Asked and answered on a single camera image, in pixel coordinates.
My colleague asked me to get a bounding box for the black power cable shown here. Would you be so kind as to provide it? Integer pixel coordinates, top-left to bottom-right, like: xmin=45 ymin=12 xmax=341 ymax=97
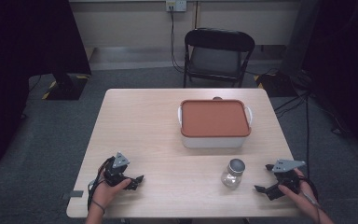
xmin=168 ymin=5 xmax=186 ymax=75

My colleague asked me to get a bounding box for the glass jar with grey lid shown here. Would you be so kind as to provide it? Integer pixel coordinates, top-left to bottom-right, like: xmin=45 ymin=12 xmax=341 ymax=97
xmin=220 ymin=158 xmax=246 ymax=189

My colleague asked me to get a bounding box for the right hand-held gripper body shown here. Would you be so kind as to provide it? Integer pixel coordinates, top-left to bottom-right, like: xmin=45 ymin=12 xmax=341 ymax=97
xmin=266 ymin=159 xmax=307 ymax=202

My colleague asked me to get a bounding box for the white wall socket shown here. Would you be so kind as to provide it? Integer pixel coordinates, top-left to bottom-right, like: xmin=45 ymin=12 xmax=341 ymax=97
xmin=165 ymin=0 xmax=188 ymax=13

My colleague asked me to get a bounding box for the person's right hand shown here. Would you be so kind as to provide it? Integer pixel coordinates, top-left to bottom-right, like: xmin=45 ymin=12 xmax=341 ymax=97
xmin=277 ymin=168 xmax=320 ymax=217

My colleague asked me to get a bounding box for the grey tape strip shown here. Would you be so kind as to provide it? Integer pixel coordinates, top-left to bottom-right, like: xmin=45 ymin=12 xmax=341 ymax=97
xmin=62 ymin=189 xmax=85 ymax=201

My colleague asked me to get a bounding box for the black folding chair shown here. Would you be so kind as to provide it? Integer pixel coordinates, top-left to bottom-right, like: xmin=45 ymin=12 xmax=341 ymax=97
xmin=183 ymin=27 xmax=256 ymax=89

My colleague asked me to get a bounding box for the white storage box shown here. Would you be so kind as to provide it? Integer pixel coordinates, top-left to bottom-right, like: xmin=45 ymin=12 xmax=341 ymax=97
xmin=177 ymin=105 xmax=254 ymax=149

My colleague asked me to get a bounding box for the person's left hand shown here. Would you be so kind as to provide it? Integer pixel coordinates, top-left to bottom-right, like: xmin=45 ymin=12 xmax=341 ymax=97
xmin=90 ymin=178 xmax=133 ymax=212

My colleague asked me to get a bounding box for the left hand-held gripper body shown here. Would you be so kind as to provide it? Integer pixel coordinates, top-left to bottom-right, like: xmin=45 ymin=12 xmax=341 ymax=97
xmin=103 ymin=151 xmax=132 ymax=188

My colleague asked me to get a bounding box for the orange box lid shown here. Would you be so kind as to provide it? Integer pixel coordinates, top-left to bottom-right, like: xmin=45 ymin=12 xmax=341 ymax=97
xmin=180 ymin=99 xmax=252 ymax=138

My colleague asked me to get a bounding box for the black floor cable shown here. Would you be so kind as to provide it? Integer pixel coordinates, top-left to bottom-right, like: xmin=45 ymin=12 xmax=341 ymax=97
xmin=273 ymin=90 xmax=312 ymax=172

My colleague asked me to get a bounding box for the black curtain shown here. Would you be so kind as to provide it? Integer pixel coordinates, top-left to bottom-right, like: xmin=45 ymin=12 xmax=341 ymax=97
xmin=301 ymin=0 xmax=358 ymax=157
xmin=0 ymin=0 xmax=92 ymax=171

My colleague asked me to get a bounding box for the black stand base striped tape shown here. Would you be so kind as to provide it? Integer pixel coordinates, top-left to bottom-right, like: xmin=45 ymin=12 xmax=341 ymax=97
xmin=41 ymin=72 xmax=90 ymax=102
xmin=254 ymin=72 xmax=300 ymax=98

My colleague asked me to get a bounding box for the black hair tie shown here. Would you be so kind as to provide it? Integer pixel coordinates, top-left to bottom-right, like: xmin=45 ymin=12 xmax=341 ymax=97
xmin=90 ymin=199 xmax=106 ymax=216

